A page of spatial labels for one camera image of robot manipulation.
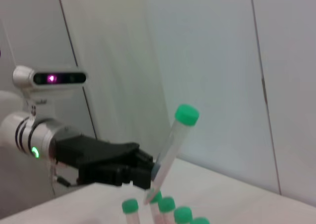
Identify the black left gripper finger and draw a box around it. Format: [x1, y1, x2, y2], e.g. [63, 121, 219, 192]
[115, 165, 153, 190]
[133, 146, 162, 182]

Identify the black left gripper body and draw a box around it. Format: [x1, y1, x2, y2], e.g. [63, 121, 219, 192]
[53, 134, 139, 186]

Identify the left wrist cable with plug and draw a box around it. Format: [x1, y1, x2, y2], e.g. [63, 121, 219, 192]
[50, 159, 80, 188]

